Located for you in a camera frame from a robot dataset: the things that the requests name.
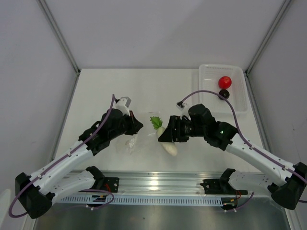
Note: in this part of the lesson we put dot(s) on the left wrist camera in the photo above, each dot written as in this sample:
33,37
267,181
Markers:
122,104

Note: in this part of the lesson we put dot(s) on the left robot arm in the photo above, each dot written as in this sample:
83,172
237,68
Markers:
40,190

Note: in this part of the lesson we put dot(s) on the red tomato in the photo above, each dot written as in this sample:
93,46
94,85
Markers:
225,82

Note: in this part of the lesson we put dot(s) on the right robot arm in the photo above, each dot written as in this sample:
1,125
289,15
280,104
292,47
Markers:
226,137

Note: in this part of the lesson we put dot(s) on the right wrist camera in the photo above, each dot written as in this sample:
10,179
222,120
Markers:
184,108

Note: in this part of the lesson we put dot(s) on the black mounting plate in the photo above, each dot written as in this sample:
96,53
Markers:
220,187
110,184

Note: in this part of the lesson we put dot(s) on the clear zip top bag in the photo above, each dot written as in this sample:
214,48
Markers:
129,145

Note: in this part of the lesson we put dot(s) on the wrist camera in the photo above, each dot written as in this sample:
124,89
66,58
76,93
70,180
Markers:
122,104
184,108

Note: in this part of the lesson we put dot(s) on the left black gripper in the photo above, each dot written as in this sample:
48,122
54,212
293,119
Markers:
135,124

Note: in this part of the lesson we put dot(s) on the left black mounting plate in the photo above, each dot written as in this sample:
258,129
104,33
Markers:
110,184

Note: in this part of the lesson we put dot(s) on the black round food item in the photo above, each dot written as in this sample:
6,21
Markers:
224,93

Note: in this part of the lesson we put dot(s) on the right aluminium frame post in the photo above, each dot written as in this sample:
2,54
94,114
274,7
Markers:
272,29

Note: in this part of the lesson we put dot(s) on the left aluminium frame post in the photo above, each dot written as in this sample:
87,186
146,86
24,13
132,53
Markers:
58,34

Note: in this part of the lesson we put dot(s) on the white slotted cable duct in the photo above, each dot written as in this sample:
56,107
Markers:
144,200

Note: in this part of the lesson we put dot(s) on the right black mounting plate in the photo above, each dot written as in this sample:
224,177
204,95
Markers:
220,187

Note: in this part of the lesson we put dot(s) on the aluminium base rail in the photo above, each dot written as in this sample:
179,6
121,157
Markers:
189,183

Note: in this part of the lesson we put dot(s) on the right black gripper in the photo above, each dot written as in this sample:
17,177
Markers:
170,134

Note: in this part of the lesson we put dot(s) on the aluminium frame post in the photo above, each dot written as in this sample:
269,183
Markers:
58,34
272,29

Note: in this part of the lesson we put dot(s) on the white daikon radish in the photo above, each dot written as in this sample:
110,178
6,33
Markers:
157,123

